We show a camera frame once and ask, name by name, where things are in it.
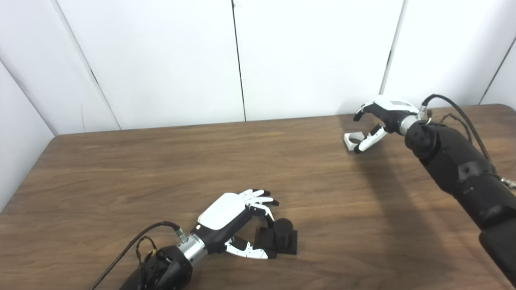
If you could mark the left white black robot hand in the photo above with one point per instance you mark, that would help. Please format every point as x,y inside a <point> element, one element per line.
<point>221,211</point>

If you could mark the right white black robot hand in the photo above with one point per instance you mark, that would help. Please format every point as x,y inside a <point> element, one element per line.
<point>393,110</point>

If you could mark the white square piece with hole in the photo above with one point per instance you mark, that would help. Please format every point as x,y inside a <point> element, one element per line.
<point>347,141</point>

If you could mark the black peg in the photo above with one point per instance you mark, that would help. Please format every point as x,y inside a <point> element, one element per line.
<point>284,237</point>

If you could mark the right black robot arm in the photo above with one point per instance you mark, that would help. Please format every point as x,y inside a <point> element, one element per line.
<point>463,173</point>

